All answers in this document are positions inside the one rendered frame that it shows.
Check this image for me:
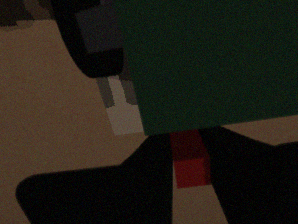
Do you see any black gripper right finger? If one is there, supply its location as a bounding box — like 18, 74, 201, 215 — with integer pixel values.
198, 126, 298, 224

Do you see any red-headed pin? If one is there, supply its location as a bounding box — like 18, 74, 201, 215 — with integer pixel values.
169, 129, 211, 188

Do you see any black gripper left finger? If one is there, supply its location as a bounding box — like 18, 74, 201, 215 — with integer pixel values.
15, 133, 173, 224

